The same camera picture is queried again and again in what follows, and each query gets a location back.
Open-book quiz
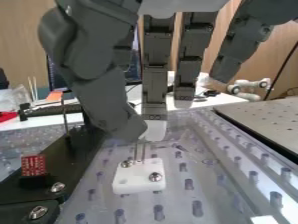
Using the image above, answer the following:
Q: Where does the small red circuit board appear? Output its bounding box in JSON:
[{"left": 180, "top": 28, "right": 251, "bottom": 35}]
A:
[{"left": 20, "top": 153, "right": 50, "bottom": 180}]

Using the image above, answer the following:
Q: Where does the small white jointed device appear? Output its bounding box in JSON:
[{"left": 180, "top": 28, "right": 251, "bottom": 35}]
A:
[{"left": 227, "top": 77, "right": 273, "bottom": 102}]

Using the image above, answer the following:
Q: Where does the white desk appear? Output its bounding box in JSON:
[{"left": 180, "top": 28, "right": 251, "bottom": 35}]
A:
[{"left": 0, "top": 83, "right": 251, "bottom": 132}]

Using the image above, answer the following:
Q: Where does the black keyboard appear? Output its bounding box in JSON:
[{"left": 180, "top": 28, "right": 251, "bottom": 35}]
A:
[{"left": 19, "top": 103, "right": 86, "bottom": 122}]

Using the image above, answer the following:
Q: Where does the thin stick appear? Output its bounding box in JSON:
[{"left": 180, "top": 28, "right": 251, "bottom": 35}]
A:
[{"left": 62, "top": 96, "right": 72, "bottom": 138}]

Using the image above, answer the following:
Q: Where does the dark grey robot hand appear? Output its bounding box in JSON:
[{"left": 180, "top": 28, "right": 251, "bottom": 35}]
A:
[{"left": 38, "top": 0, "right": 298, "bottom": 143}]

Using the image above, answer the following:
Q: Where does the black cable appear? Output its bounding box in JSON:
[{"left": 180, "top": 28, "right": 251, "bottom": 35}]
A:
[{"left": 264, "top": 43, "right": 298, "bottom": 101}]

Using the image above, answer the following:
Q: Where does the red tray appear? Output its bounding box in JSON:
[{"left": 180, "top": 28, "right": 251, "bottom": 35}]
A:
[{"left": 0, "top": 111, "right": 19, "bottom": 124}]

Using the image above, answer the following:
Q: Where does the small white block with screws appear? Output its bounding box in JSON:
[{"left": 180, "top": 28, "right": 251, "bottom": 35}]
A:
[{"left": 111, "top": 158, "right": 168, "bottom": 195}]

